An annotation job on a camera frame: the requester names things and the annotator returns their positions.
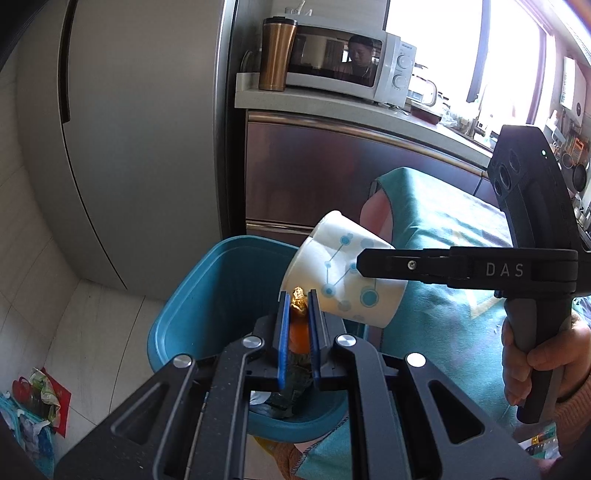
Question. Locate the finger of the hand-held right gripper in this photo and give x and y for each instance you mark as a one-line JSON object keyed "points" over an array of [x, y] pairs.
{"points": [[415, 264]]}

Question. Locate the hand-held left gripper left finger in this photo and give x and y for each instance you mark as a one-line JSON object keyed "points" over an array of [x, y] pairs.
{"points": [[284, 341]]}

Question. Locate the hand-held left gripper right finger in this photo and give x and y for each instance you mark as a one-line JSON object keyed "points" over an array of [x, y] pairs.
{"points": [[314, 337]]}

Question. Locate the orange gold wrapper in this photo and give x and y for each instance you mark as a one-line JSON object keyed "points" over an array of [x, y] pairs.
{"points": [[300, 337]]}

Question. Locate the white blue-dotted paper cup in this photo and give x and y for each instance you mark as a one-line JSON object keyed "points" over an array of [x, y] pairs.
{"points": [[332, 244]]}

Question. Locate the teal plastic bin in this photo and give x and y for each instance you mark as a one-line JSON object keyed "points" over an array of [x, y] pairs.
{"points": [[194, 304]]}

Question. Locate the person's right forearm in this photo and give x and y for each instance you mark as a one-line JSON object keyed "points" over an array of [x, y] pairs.
{"points": [[577, 424]]}

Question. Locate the person's right hand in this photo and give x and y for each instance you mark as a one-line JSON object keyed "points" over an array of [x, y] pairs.
{"points": [[577, 350]]}

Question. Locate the teal cloth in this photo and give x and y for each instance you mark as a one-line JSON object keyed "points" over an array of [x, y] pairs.
{"points": [[438, 221]]}

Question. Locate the pink plastic stool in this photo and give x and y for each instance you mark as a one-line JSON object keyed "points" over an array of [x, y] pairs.
{"points": [[374, 212]]}

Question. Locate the metal faucet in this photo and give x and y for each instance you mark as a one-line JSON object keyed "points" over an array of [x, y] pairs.
{"points": [[475, 124]]}

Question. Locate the yellow floor item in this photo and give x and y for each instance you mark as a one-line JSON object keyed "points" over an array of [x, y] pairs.
{"points": [[265, 445]]}

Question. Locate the orange knitted cloth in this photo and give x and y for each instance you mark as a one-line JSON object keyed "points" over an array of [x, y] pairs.
{"points": [[295, 464]]}

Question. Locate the brown kitchen cabinet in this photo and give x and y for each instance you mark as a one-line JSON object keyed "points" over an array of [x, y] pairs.
{"points": [[314, 170]]}

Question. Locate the white electric kettle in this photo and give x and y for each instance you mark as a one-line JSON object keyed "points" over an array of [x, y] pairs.
{"points": [[422, 92]]}

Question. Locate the white microwave oven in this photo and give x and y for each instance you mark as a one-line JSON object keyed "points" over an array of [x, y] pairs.
{"points": [[401, 69]]}

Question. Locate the colourful printed package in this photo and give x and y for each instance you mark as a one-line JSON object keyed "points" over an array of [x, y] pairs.
{"points": [[540, 445]]}

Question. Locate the red bag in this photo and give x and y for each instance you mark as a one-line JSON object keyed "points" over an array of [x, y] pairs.
{"points": [[62, 401]]}

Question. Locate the grey refrigerator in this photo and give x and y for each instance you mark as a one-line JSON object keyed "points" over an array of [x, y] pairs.
{"points": [[138, 161]]}

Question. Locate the crumpled green white plastic bag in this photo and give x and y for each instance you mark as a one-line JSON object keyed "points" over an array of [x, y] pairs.
{"points": [[46, 387]]}

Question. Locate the white countertop holder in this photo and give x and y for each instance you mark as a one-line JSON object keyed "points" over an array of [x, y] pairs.
{"points": [[249, 78]]}

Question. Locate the copper travel tumbler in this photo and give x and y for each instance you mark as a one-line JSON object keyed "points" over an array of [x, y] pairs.
{"points": [[277, 55]]}

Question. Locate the white wall water heater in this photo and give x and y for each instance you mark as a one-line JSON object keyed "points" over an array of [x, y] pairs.
{"points": [[569, 92]]}

